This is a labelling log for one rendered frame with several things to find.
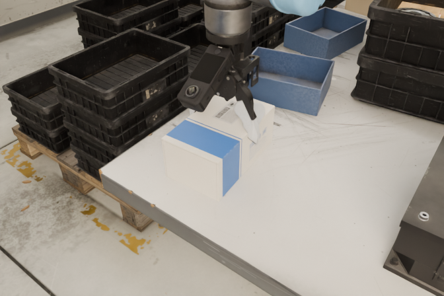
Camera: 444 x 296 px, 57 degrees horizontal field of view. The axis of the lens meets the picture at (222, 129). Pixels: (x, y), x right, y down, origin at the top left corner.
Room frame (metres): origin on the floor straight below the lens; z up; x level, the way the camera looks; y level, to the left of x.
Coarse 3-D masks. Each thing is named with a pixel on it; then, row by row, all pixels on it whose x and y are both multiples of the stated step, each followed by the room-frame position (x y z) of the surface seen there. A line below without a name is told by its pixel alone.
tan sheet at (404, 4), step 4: (400, 4) 1.11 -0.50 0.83; (404, 4) 1.11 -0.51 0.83; (408, 4) 1.11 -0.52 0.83; (412, 4) 1.11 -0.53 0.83; (416, 4) 1.11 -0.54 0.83; (416, 8) 1.08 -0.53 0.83; (420, 8) 1.08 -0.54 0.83; (424, 8) 1.08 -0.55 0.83; (428, 8) 1.08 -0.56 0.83; (432, 8) 1.08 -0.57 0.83; (436, 8) 1.08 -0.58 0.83; (440, 8) 1.08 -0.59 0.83; (432, 12) 1.05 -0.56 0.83; (436, 12) 1.05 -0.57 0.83; (436, 16) 1.03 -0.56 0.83
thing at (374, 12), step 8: (376, 0) 0.86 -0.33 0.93; (376, 8) 0.81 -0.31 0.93; (384, 8) 0.81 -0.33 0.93; (368, 16) 0.82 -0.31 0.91; (376, 16) 0.81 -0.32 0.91; (384, 16) 0.80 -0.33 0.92; (392, 16) 0.79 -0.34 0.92; (400, 16) 0.78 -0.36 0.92; (408, 16) 0.78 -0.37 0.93; (416, 16) 0.77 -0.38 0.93; (424, 16) 0.77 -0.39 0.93; (400, 24) 0.78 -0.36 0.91; (408, 24) 0.77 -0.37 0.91; (416, 24) 0.77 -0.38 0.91; (424, 24) 0.76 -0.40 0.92; (432, 24) 0.75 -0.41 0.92; (440, 24) 0.74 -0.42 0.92; (440, 32) 0.74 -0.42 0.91
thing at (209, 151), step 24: (216, 96) 0.70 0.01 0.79; (192, 120) 0.61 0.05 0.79; (216, 120) 0.61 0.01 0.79; (240, 120) 0.61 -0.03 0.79; (264, 120) 0.63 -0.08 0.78; (168, 144) 0.55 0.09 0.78; (192, 144) 0.54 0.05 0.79; (216, 144) 0.54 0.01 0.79; (240, 144) 0.55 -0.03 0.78; (264, 144) 0.63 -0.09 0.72; (168, 168) 0.55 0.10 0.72; (192, 168) 0.52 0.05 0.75; (216, 168) 0.50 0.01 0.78; (240, 168) 0.56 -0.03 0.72; (216, 192) 0.50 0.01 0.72
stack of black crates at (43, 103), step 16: (16, 80) 1.49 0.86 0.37; (32, 80) 1.54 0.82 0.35; (48, 80) 1.59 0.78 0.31; (16, 96) 1.37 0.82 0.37; (32, 96) 1.52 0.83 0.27; (48, 96) 1.53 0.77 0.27; (16, 112) 1.41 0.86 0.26; (32, 112) 1.34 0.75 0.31; (48, 112) 1.27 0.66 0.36; (32, 128) 1.37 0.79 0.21; (48, 128) 1.29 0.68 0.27; (64, 128) 1.31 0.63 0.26; (48, 144) 1.31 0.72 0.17; (64, 144) 1.30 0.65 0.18
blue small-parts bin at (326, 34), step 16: (320, 16) 1.24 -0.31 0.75; (336, 16) 1.22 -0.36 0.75; (352, 16) 1.19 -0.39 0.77; (288, 32) 1.11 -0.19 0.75; (304, 32) 1.07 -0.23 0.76; (320, 32) 1.21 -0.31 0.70; (336, 32) 1.21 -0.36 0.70; (352, 32) 1.10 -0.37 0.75; (304, 48) 1.07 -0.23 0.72; (320, 48) 1.03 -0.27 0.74; (336, 48) 1.05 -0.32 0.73
